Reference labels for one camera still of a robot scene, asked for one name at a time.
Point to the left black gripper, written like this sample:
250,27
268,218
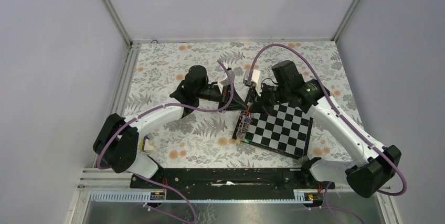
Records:
236,103

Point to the yellow purple white small object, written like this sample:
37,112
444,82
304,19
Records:
145,145

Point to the black white checkerboard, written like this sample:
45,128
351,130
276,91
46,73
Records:
286,132

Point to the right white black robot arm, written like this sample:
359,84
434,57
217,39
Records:
373,164

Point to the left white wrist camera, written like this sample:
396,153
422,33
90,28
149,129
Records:
226,79

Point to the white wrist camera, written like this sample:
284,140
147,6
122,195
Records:
226,79
253,79

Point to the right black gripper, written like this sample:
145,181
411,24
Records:
258,104

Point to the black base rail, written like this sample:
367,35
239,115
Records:
274,184

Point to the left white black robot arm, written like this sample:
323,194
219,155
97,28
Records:
119,136

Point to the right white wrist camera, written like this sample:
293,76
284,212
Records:
253,79

